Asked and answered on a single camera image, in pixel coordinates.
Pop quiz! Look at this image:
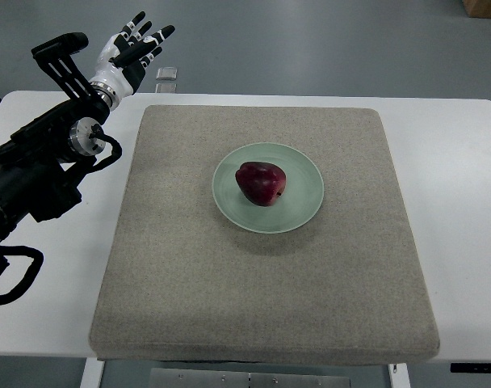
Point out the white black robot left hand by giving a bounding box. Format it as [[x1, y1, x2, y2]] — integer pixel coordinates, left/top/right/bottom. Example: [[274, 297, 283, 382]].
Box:
[[90, 11, 175, 111]]

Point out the dark red apple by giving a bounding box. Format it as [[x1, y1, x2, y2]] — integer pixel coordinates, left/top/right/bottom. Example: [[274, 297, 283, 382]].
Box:
[[235, 162, 287, 207]]

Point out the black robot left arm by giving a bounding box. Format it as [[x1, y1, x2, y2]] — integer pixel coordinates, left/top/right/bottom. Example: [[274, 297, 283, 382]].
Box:
[[0, 32, 121, 242]]

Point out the light green plate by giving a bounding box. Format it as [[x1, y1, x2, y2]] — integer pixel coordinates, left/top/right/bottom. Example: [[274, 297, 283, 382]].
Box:
[[212, 142, 325, 234]]

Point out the upper clear floor marker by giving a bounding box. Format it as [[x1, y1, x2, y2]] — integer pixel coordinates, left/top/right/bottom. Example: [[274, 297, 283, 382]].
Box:
[[156, 66, 178, 80]]

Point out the clear floor marker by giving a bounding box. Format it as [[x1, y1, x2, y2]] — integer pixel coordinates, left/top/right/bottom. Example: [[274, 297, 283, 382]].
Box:
[[156, 66, 178, 80], [155, 82, 177, 94]]

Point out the lower clear floor marker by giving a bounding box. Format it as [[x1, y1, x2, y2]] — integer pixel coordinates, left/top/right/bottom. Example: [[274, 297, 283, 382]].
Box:
[[155, 82, 177, 94]]

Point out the beige fabric cushion mat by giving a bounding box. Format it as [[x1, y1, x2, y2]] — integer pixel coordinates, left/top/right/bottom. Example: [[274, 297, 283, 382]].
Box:
[[89, 105, 440, 365]]

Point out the brown cardboard box corner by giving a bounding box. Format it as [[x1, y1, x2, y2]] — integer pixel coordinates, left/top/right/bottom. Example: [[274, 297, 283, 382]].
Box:
[[462, 0, 491, 19]]

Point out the black table control panel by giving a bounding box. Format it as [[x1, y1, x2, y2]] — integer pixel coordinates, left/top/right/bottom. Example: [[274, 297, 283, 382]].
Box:
[[450, 363, 491, 374]]

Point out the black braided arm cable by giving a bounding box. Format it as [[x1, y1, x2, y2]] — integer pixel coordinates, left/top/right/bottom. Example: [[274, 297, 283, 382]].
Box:
[[0, 244, 44, 307]]

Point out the white table leg frame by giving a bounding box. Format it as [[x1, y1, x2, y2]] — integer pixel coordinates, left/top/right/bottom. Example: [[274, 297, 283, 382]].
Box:
[[80, 358, 105, 388]]

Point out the metal base plate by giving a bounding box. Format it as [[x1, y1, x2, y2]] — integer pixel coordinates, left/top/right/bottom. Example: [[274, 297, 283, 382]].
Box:
[[149, 368, 351, 388]]

